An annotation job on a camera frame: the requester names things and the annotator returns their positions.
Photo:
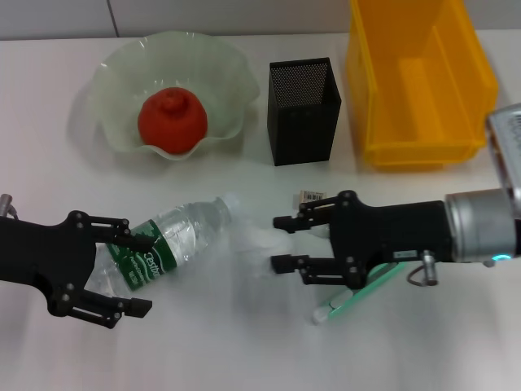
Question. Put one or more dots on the wavy green glass fruit plate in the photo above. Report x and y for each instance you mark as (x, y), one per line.
(220, 81)

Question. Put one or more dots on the black mesh pen holder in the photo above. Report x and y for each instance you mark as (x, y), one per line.
(303, 134)

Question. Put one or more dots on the beige eraser with barcode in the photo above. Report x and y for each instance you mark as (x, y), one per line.
(311, 196)

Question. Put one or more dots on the clear water bottle green label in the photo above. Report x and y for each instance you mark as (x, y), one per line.
(191, 222)

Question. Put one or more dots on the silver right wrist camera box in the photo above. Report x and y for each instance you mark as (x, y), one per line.
(509, 142)

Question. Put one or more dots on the red-orange fruit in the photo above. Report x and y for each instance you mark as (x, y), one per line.
(171, 122)

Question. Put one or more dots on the white paper ball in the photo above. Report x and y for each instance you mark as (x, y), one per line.
(268, 240)

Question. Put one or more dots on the yellow plastic bin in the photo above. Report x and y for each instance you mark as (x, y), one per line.
(423, 102)

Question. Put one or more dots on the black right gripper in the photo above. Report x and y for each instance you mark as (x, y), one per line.
(399, 232)

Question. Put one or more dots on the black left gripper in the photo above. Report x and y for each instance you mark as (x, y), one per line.
(40, 252)

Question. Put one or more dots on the green utility knife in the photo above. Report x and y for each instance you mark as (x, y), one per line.
(346, 305)

